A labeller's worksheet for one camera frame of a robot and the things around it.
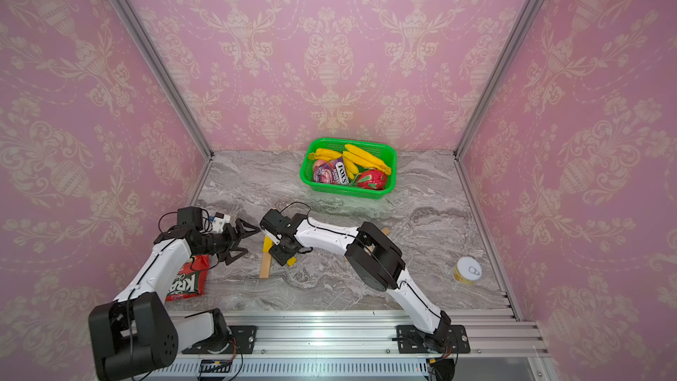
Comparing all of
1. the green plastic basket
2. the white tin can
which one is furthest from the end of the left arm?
the white tin can

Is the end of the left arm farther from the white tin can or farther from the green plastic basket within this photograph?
the white tin can

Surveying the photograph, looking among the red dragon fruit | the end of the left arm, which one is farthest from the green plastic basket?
the end of the left arm

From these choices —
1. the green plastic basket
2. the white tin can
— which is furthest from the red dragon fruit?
the white tin can

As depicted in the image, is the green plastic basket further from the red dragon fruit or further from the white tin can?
the white tin can

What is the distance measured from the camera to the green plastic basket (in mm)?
1037

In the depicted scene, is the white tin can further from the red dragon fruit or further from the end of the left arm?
the end of the left arm

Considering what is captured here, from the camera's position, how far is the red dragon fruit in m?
1.02
